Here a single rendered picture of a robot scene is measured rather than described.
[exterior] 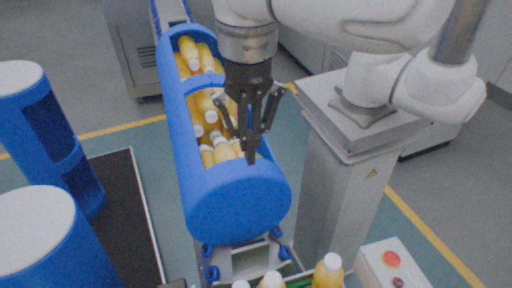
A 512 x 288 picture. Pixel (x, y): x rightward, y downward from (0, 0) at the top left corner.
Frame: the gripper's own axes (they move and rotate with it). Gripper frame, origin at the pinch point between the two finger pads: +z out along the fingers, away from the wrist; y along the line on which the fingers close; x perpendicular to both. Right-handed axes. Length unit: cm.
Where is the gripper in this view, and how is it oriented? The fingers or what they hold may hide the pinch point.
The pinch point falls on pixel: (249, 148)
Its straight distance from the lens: 65.4
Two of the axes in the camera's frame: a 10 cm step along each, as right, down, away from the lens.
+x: -2.9, -6.6, 7.0
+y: 9.6, -2.0, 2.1
